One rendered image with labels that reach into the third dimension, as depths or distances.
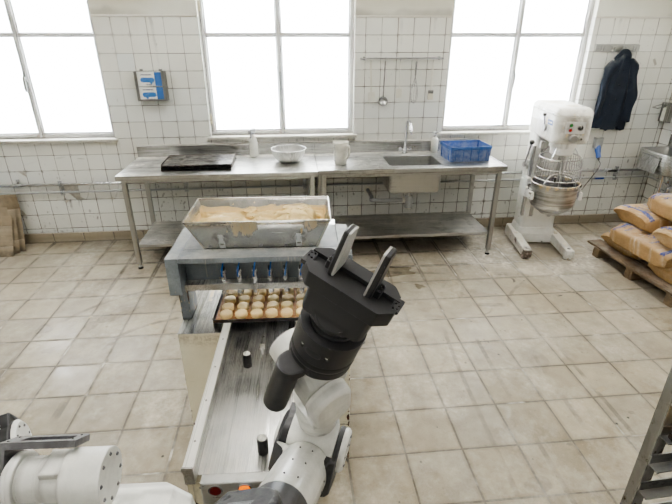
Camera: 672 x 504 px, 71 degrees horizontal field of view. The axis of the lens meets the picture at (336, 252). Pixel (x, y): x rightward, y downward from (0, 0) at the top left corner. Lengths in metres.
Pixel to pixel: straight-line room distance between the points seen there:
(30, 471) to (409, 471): 2.09
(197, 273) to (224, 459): 0.79
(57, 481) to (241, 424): 1.00
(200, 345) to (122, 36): 3.42
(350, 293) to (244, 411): 1.16
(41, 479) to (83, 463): 0.05
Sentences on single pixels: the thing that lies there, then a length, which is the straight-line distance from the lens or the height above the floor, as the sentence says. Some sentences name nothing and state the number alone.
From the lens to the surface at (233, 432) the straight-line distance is 1.58.
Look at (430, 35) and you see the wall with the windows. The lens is 4.88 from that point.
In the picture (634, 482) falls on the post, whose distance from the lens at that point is 1.47.
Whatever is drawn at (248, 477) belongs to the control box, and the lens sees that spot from 1.46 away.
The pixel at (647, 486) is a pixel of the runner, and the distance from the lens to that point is 1.48.
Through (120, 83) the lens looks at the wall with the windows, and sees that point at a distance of 4.96.
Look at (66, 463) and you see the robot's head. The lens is 0.65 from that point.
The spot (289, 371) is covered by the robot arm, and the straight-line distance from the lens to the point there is 0.60.
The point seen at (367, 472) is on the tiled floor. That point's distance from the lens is 2.55.
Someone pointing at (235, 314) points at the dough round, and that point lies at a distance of 1.97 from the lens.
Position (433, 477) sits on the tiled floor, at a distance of 2.57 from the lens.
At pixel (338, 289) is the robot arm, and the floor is 1.70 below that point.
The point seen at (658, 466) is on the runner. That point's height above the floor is 1.04.
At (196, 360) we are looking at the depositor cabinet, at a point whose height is 0.70.
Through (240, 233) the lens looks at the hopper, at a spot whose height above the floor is 1.26.
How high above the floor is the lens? 1.95
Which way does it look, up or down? 25 degrees down
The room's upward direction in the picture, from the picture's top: straight up
